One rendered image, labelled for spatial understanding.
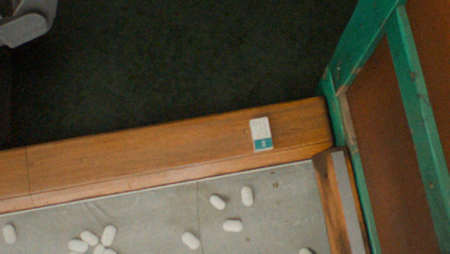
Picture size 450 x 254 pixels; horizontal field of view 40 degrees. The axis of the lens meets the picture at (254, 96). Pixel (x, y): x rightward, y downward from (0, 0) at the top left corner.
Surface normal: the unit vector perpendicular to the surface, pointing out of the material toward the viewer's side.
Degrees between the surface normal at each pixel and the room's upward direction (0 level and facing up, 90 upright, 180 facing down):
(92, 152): 0
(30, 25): 53
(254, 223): 0
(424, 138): 90
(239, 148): 0
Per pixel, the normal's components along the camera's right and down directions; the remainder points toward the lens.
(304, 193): 0.04, -0.25
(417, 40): -0.98, 0.17
